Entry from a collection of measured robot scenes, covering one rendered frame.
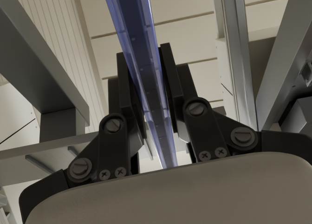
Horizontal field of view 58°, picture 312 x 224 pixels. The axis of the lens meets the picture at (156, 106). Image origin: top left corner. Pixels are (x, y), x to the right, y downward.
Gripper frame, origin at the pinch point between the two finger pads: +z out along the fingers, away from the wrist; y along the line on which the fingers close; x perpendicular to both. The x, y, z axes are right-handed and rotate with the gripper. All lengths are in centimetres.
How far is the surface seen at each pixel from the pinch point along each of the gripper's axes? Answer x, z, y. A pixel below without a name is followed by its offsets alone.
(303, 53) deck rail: -16.9, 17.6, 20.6
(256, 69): -44, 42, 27
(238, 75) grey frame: -35, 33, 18
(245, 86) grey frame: -37, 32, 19
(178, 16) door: -152, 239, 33
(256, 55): -41, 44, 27
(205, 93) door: -219, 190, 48
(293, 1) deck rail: -11.0, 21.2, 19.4
